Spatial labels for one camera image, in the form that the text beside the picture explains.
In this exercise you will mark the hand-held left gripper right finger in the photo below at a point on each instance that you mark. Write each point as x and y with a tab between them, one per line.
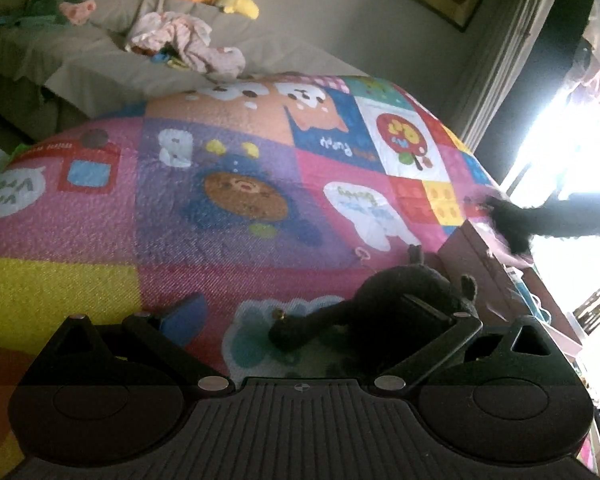
432	316

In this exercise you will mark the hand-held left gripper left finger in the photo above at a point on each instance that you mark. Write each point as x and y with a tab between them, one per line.
180	322

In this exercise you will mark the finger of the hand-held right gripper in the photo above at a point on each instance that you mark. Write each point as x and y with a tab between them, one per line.
555	217

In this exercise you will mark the black plush toy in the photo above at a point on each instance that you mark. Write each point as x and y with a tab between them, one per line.
390	295

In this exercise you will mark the cardboard box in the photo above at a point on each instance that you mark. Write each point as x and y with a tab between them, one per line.
472	260

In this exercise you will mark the colourful cartoon play mat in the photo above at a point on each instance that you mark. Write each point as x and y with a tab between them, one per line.
180	210

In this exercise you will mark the grey curtain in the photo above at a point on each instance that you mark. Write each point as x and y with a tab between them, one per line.
510	50

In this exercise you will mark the beige sofa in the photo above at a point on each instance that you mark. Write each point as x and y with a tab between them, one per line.
95	55

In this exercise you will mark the pink crumpled cloth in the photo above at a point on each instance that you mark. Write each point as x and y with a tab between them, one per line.
185	40

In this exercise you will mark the small pink sock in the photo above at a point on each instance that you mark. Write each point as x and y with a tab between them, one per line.
77	11

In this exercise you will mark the green and pink plush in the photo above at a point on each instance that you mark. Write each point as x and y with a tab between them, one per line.
37	7

